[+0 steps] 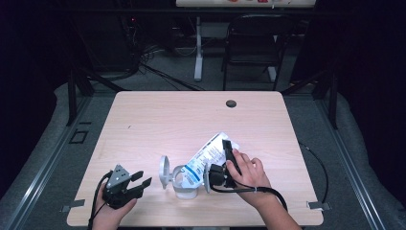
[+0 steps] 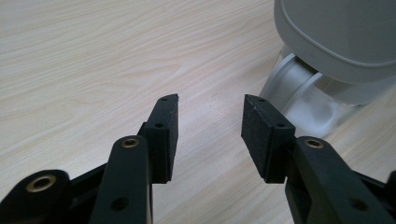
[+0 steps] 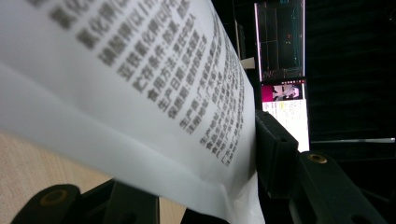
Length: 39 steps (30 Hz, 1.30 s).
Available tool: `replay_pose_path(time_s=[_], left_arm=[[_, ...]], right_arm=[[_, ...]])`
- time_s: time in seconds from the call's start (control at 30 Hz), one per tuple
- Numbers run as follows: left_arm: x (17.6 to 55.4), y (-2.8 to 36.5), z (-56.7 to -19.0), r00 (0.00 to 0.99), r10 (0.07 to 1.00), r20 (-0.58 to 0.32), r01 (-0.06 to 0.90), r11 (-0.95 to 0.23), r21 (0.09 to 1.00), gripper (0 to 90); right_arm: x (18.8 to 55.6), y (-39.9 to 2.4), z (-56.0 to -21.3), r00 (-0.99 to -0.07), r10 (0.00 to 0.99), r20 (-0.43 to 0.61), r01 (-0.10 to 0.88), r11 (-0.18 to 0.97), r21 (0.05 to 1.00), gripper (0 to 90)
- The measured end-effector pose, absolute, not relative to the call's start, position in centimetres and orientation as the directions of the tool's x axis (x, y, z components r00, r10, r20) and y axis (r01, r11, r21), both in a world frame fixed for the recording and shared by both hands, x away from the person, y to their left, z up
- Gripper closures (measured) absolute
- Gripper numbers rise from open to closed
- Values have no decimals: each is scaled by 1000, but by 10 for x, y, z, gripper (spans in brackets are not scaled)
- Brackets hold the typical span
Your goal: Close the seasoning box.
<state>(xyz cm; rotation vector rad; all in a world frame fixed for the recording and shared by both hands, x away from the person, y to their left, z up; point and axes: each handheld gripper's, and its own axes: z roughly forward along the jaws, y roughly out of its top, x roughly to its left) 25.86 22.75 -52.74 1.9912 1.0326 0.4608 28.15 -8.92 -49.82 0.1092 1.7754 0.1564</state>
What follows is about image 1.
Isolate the black floor cable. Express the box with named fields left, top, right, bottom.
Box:
left=300, top=142, right=329, bottom=204

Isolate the grey tape strip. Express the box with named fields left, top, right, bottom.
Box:
left=306, top=200, right=332, bottom=212
left=60, top=199, right=86, bottom=214

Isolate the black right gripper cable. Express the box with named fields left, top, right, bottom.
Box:
left=209, top=183, right=289, bottom=213

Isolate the black folding chair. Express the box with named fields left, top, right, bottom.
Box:
left=220, top=12, right=296, bottom=91

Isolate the white desk leg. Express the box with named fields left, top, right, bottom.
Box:
left=193, top=15, right=205, bottom=82

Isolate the person's right hand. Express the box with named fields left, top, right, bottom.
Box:
left=225, top=148, right=276, bottom=209

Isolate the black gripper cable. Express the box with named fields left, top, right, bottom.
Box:
left=87, top=171, right=114, bottom=230
left=209, top=183, right=289, bottom=213

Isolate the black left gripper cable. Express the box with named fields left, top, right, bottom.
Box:
left=87, top=171, right=114, bottom=230

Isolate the aluminium floor rail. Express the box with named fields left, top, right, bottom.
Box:
left=314, top=95, right=387, bottom=230
left=3, top=95, right=94, bottom=230

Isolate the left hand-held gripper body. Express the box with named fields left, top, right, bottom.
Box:
left=101, top=164, right=137, bottom=211

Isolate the white desk foot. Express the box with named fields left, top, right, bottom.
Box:
left=267, top=65, right=278, bottom=82

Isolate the person's left hand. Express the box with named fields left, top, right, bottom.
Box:
left=92, top=183, right=138, bottom=230

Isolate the tangle of black cables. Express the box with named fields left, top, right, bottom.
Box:
left=119, top=15, right=205, bottom=92

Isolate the black metal stand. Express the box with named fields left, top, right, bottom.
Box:
left=65, top=68, right=97, bottom=127
left=281, top=68, right=339, bottom=130

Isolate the white lidded jug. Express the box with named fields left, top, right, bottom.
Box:
left=158, top=154, right=200, bottom=200

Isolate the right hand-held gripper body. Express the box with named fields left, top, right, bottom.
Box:
left=203, top=162, right=238, bottom=195

